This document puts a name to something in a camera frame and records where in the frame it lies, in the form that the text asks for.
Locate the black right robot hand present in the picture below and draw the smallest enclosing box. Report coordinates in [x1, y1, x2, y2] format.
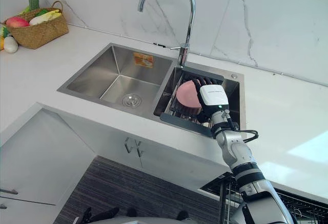
[193, 77, 230, 125]

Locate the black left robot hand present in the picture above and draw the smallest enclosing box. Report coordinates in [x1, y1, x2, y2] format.
[76, 206, 120, 224]

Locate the pink cup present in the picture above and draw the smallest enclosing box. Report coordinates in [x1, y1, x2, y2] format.
[176, 80, 203, 115]

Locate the dark grey sink drainer rack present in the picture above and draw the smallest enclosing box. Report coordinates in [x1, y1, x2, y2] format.
[159, 65, 225, 139]

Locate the white cabinet door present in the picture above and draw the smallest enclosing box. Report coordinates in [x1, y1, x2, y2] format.
[0, 102, 96, 207]

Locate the orange sink sticker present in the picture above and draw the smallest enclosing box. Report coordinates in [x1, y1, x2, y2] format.
[133, 52, 155, 69]

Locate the stainless steel double sink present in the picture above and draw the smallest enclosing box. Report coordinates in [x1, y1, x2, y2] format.
[56, 42, 247, 139]

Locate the silver robot torso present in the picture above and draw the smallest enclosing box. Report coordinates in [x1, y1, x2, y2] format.
[87, 208, 233, 224]

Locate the chrome gooseneck faucet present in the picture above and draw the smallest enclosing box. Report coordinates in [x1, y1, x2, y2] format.
[137, 0, 197, 69]

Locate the round metal drain strainer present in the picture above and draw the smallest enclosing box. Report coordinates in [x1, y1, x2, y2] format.
[122, 93, 143, 107]

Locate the woven straw basket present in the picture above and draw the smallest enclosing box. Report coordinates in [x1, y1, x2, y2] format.
[1, 1, 70, 50]

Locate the pale green cabbage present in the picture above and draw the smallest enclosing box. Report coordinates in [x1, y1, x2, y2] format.
[29, 8, 63, 27]

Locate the white egg-shaped vegetable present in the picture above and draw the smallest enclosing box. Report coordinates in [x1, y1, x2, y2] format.
[4, 36, 19, 54]

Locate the red mango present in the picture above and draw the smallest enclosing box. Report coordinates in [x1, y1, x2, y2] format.
[5, 16, 30, 28]

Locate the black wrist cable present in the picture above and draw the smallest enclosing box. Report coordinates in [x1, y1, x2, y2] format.
[222, 110, 259, 143]

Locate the metal cabinet door handle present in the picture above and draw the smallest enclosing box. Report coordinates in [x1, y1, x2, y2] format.
[135, 141, 145, 158]
[124, 137, 133, 154]

